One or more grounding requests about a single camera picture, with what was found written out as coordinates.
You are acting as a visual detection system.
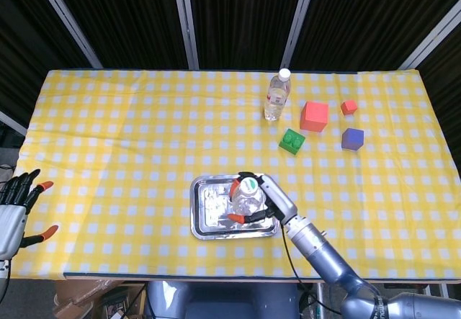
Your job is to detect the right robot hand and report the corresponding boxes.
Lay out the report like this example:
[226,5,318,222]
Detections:
[225,171,299,226]

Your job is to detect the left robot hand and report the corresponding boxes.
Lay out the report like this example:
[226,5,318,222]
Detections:
[0,169,59,261]

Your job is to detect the bottle with green cap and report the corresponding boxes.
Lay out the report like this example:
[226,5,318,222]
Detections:
[230,176,267,223]

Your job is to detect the rectangular metal tray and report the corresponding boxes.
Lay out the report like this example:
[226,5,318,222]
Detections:
[189,174,280,241]

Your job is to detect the bottle with white cap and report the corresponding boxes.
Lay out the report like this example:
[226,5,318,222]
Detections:
[264,68,292,122]

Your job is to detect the green building brick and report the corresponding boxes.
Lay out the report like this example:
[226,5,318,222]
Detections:
[278,128,306,156]

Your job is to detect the large orange cube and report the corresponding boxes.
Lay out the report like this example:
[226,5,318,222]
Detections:
[300,101,330,133]

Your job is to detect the purple cube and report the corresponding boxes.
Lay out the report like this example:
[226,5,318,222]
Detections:
[341,127,364,152]

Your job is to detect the brown cardboard box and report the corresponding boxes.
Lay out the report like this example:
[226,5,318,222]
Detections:
[53,279,145,319]

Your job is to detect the small orange cube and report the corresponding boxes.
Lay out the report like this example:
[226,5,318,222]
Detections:
[340,99,358,116]

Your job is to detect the blue-grey robot torso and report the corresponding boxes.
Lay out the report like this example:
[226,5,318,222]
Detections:
[143,281,300,319]

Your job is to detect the yellow checked tablecloth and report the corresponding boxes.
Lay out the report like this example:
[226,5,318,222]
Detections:
[14,68,461,280]

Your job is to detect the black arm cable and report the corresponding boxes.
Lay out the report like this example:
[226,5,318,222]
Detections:
[280,225,325,319]

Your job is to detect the grey aluminium frame post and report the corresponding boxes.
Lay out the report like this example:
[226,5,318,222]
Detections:
[30,0,104,70]
[0,109,28,136]
[398,0,461,71]
[171,0,200,71]
[280,0,320,70]

